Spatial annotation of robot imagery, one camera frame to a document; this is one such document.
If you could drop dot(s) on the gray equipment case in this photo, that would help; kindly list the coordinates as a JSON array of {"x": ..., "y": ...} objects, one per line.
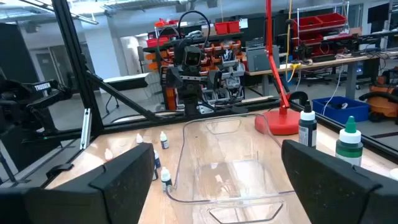
[{"x": 261, "y": 60}]

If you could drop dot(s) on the small purple food coloring bottle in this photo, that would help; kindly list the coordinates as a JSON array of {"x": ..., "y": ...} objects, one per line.
[{"x": 157, "y": 159}]

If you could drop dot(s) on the clear plastic bin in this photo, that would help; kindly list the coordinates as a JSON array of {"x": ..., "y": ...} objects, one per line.
[{"x": 230, "y": 174}]

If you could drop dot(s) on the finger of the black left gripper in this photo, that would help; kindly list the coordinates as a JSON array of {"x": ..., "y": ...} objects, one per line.
[
  {"x": 215, "y": 79},
  {"x": 174, "y": 77}
]

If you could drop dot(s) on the blue storage bin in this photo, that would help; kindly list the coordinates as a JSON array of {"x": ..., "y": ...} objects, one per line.
[{"x": 357, "y": 112}]

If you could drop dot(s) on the black table edge clamp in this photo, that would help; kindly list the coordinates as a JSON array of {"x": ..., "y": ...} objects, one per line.
[{"x": 59, "y": 169}]

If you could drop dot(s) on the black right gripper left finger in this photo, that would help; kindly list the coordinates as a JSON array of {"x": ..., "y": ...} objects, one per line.
[{"x": 124, "y": 186}]

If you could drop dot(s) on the white folding table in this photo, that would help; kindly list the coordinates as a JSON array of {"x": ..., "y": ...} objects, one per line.
[{"x": 124, "y": 77}]

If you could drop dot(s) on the small dark brown coloring bottle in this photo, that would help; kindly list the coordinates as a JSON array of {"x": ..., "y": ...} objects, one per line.
[{"x": 164, "y": 141}]

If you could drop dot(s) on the silver aluminium bracket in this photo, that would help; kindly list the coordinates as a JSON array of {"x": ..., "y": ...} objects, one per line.
[{"x": 86, "y": 130}]

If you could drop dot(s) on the red desk lamp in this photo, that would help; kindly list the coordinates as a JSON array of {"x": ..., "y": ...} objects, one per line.
[{"x": 276, "y": 123}]

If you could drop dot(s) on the large black food coloring bottle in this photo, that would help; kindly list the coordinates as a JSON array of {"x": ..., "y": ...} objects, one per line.
[{"x": 308, "y": 133}]

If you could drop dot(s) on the shelf rack with red bins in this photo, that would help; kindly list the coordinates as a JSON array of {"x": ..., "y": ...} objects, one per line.
[{"x": 311, "y": 23}]

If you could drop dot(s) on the small green food coloring bottle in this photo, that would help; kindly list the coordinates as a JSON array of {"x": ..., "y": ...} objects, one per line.
[{"x": 139, "y": 138}]

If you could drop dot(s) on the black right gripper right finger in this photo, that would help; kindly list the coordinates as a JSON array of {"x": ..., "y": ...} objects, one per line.
[{"x": 326, "y": 186}]

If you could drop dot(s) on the orange shop vacuum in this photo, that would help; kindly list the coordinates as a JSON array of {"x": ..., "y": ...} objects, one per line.
[{"x": 382, "y": 105}]

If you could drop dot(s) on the small red food coloring bottle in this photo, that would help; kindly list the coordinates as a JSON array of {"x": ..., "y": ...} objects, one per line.
[{"x": 166, "y": 180}]

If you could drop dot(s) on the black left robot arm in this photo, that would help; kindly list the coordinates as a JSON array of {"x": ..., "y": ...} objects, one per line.
[{"x": 192, "y": 102}]

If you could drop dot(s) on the black monitor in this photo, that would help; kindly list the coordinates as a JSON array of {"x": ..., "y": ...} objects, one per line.
[{"x": 377, "y": 12}]

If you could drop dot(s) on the red storage bin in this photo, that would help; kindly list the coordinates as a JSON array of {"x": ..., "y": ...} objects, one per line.
[
  {"x": 221, "y": 28},
  {"x": 234, "y": 27}
]

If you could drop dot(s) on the wooden workbench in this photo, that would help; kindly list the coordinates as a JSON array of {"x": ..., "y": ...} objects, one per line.
[{"x": 311, "y": 63}]

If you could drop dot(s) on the large green food coloring bottle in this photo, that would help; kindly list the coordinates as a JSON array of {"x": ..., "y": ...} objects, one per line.
[{"x": 349, "y": 149}]

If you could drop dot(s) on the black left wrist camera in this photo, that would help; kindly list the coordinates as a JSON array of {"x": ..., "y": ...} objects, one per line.
[{"x": 192, "y": 56}]

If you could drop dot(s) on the black Trossen labelled robot arm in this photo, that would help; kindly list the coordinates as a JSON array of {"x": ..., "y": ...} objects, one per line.
[{"x": 43, "y": 87}]

